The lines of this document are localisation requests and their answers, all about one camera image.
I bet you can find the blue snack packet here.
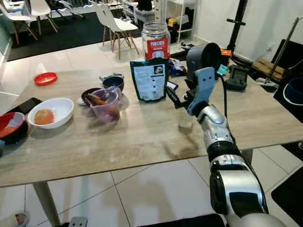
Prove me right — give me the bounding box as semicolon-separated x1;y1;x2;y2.
169;61;187;77

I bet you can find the dark green food pouch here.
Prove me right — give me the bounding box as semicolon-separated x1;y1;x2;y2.
130;58;169;103

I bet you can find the black charger device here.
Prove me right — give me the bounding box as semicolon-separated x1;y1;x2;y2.
225;65;250;91

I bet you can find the clear jar with red label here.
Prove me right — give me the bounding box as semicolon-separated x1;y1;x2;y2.
141;21;171;61

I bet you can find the clear purple measuring cup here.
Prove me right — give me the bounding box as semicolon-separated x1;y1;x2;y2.
88;87;122;124

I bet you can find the dark blue bowl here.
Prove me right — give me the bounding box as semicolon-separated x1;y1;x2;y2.
102;76;125;92

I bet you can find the small red fruit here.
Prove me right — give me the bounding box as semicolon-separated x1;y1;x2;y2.
104;105;120;122

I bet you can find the white shelf cart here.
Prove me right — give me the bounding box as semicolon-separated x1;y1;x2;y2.
163;0;195;41

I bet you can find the brown orange food piece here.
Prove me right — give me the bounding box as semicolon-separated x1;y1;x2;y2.
88;94;108;106

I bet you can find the black metal stand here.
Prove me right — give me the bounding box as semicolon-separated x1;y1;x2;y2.
226;0;249;52

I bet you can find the white chair with wooden legs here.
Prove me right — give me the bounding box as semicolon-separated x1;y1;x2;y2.
89;0;114;48
97;4;140;60
26;0;60;35
0;4;29;45

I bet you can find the dark purple bowl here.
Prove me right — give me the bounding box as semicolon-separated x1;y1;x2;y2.
81;87;105;107

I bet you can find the dark blue bucket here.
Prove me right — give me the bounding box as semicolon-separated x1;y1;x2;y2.
283;78;303;105

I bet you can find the black floor mat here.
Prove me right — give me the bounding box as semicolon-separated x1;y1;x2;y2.
272;39;303;112

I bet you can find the white ceramic bowl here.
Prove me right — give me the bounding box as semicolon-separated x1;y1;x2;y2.
27;97;75;130

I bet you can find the red and black bowl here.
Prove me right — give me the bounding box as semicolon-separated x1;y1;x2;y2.
0;112;29;145

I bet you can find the black smartphone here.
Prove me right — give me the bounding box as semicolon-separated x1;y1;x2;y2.
7;97;43;115

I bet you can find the orange peach fruit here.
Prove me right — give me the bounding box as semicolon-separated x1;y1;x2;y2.
34;109;55;126

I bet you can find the person foot in slipper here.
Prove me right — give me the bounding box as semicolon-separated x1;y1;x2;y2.
0;211;30;227

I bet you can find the light grey right wrist camera mount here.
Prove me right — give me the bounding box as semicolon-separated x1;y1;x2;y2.
187;67;217;116

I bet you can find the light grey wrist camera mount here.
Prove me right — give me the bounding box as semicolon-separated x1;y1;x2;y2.
187;67;217;116
70;217;88;227

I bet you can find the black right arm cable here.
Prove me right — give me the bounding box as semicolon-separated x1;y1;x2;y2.
222;76;228;119

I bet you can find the long handled floor mop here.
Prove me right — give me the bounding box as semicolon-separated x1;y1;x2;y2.
256;17;303;86

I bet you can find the light grey left wrist camera mount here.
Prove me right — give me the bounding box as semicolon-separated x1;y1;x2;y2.
70;217;88;227

